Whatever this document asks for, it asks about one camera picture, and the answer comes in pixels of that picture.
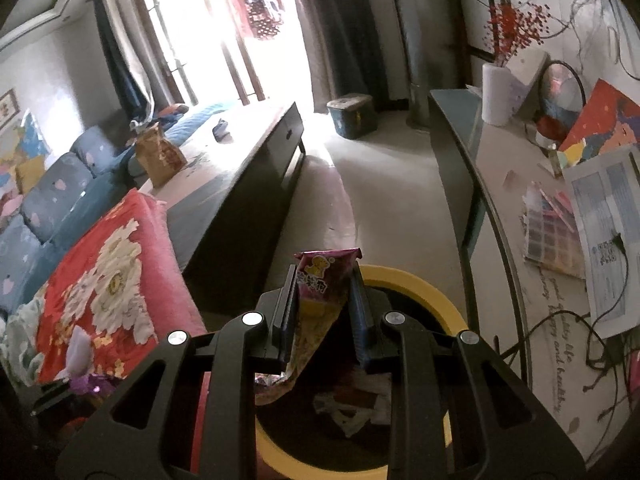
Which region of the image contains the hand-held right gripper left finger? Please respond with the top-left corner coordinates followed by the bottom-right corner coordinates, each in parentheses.
top-left (55, 264), bottom-right (300, 480)

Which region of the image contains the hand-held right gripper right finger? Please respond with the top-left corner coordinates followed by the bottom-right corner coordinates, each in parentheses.
top-left (350, 267), bottom-right (586, 480)

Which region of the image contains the pink yellow snack wrapper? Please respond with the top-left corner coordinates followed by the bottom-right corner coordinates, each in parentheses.
top-left (255, 247), bottom-right (363, 406)

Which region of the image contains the yellow trash bin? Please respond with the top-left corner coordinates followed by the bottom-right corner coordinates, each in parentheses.
top-left (255, 264), bottom-right (473, 480)

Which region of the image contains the white crumpled wrapper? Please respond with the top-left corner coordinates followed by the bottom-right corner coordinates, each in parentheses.
top-left (312, 375), bottom-right (393, 436)

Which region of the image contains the dark coffee table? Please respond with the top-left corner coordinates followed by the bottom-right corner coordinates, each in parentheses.
top-left (140, 101), bottom-right (307, 313)

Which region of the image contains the glass top television cabinet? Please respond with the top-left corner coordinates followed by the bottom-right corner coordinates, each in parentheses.
top-left (429, 89), bottom-right (640, 466)

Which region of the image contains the red floral blanket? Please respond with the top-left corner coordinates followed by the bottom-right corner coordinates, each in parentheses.
top-left (30, 187), bottom-right (208, 386)

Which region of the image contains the blue storage box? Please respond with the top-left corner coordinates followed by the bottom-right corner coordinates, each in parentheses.
top-left (326, 92), bottom-right (377, 140)

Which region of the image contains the brown paper bag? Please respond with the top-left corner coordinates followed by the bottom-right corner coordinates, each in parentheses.
top-left (135, 122), bottom-right (188, 188)

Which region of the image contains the colour swatch card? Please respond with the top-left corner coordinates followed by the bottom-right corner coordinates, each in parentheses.
top-left (521, 182), bottom-right (587, 278)

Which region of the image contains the purple wrapper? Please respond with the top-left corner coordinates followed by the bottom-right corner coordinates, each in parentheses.
top-left (67, 372), bottom-right (118, 396)

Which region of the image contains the white cylindrical vase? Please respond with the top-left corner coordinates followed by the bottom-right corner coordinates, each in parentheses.
top-left (481, 62), bottom-right (516, 127)

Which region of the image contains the blue sofa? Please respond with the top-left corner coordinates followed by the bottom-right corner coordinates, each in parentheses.
top-left (0, 101), bottom-right (241, 316)

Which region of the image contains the white printed paper sheet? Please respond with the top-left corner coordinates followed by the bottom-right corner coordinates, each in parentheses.
top-left (562, 147), bottom-right (640, 339)

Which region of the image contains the pale blue crumpled cloth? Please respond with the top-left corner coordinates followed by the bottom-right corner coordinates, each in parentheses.
top-left (0, 300), bottom-right (46, 386)

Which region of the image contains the grey curtain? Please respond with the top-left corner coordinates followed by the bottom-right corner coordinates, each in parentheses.
top-left (292, 0), bottom-right (391, 111)

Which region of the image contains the standing air conditioner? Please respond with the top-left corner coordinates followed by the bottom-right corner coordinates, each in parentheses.
top-left (397, 0), bottom-right (473, 133)

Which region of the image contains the glass balcony door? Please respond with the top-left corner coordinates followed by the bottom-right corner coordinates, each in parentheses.
top-left (125, 0), bottom-right (311, 106)

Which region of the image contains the yellow cushion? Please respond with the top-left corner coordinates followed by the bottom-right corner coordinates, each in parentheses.
top-left (15, 155), bottom-right (46, 193)

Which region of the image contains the dark blue curtain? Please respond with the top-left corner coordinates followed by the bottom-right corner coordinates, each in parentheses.
top-left (92, 0), bottom-right (153, 126)

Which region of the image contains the pile of pink clothes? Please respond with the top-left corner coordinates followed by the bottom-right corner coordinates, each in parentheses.
top-left (0, 160), bottom-right (26, 221)

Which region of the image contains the hanging laundry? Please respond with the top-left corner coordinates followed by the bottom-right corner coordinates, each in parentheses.
top-left (215, 0), bottom-right (286, 41)

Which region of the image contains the red painted canvas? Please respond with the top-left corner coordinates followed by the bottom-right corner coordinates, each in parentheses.
top-left (557, 78), bottom-right (640, 167)

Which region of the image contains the black cable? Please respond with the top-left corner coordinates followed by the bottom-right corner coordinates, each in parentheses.
top-left (585, 232), bottom-right (633, 371)

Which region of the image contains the framed wall picture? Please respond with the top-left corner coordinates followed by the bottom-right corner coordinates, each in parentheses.
top-left (0, 89), bottom-right (20, 127)

